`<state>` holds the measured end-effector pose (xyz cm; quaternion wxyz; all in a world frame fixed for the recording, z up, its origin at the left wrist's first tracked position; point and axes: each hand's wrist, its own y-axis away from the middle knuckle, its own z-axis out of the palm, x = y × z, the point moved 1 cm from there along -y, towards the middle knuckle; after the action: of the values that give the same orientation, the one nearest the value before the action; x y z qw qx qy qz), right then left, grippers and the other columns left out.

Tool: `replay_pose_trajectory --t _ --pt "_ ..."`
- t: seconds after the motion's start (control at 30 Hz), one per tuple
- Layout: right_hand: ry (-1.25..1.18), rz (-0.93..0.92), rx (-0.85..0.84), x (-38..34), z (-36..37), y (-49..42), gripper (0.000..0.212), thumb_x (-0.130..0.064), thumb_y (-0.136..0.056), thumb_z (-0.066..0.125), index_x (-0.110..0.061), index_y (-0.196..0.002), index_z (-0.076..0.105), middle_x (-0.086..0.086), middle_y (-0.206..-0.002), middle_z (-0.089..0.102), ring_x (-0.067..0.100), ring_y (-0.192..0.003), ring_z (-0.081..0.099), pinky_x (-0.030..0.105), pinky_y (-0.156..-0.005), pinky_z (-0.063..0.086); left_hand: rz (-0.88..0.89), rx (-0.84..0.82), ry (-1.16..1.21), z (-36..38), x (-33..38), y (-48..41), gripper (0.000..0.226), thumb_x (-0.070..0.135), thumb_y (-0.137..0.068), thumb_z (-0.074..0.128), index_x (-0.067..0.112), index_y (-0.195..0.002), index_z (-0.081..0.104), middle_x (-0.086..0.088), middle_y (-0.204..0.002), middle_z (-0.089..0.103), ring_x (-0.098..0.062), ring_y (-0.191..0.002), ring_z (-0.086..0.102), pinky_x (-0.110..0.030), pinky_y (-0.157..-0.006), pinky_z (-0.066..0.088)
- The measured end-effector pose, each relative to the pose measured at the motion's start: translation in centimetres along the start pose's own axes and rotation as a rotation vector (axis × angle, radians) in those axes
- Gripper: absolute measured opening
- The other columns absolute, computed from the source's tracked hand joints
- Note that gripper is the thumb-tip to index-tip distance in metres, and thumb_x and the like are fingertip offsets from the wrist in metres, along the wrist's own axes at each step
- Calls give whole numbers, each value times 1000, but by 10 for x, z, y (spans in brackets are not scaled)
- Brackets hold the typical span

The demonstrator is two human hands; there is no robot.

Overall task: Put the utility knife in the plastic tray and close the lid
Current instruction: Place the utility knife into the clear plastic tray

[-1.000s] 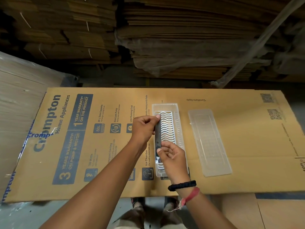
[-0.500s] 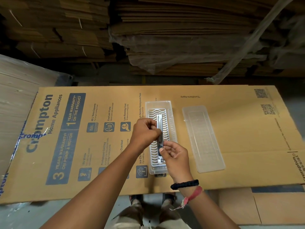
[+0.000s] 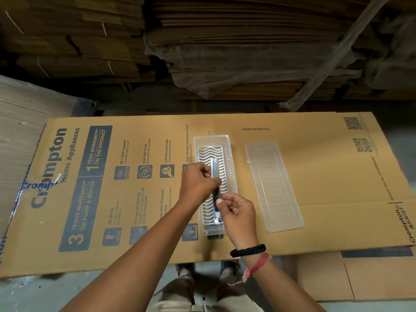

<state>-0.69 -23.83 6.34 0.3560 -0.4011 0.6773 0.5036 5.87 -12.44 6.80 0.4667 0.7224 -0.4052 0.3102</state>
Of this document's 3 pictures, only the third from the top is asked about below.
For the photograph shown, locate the person's right forearm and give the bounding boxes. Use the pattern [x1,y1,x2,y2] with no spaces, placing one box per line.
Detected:
[232,250,327,312]

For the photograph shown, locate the person's left sandal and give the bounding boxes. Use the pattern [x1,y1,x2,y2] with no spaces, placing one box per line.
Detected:
[175,262,196,279]

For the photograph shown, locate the black braided bracelet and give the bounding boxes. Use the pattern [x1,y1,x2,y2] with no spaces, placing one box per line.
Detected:
[229,244,267,258]

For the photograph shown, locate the person's left forearm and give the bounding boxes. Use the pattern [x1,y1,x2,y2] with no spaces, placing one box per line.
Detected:
[60,198,203,312]

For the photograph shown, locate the white plastic-wrapped board stack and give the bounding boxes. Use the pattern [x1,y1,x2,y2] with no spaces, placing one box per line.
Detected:
[0,74,95,238]

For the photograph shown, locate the beige trousers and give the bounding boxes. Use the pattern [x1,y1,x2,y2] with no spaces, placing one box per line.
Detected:
[152,275,264,312]

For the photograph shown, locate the plain brown cardboard box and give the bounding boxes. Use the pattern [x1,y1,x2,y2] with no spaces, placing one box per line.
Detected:
[295,246,416,303]

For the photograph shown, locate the silver and black utensil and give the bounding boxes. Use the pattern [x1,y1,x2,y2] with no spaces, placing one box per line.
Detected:
[210,157,224,225]

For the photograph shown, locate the plastic-covered stack of cardboard sheets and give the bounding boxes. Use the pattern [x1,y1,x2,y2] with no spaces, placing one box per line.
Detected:
[142,0,416,102]

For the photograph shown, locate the clear plastic container lid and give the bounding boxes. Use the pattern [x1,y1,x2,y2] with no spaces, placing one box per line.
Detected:
[244,140,305,234]

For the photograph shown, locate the white slotted drain tray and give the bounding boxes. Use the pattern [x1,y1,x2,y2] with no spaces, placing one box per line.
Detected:
[198,145,235,226]

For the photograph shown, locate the person's right sandal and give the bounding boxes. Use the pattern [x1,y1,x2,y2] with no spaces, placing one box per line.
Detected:
[220,260,240,277]

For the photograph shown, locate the clear plastic wrap strip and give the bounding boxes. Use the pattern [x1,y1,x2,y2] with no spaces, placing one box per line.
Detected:
[276,0,394,111]

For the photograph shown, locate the stack of flattened cardboard sheets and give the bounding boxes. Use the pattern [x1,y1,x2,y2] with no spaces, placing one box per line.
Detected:
[0,0,157,85]

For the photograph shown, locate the red thread wristband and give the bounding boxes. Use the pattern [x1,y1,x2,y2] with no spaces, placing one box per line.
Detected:
[227,252,272,286]

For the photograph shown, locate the person's sandal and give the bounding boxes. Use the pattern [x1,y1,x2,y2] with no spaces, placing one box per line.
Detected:
[220,260,240,277]
[175,262,196,279]

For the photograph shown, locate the clear plastic storage container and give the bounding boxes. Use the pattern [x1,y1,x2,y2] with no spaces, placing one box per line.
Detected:
[193,134,241,240]

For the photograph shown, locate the person's left hand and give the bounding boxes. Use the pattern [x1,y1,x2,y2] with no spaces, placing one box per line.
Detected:
[179,162,223,208]

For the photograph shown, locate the person's right hand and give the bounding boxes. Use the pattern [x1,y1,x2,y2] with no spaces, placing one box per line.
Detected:
[216,192,261,251]

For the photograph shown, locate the large printed flat cardboard box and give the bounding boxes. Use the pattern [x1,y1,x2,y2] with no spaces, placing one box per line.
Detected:
[0,112,416,280]

